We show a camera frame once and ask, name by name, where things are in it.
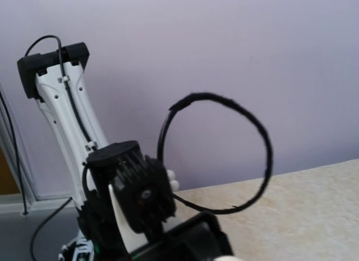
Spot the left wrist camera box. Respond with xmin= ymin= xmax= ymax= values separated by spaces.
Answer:
xmin=107 ymin=155 xmax=180 ymax=253

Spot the white earbud charging case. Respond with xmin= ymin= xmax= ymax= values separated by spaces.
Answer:
xmin=167 ymin=170 xmax=180 ymax=192

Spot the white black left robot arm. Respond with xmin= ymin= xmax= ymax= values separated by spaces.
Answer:
xmin=17 ymin=43 xmax=233 ymax=260

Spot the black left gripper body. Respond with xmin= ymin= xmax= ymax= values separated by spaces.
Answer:
xmin=131 ymin=212 xmax=234 ymax=261

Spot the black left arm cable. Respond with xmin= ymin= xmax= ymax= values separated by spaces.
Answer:
xmin=24 ymin=34 xmax=274 ymax=261

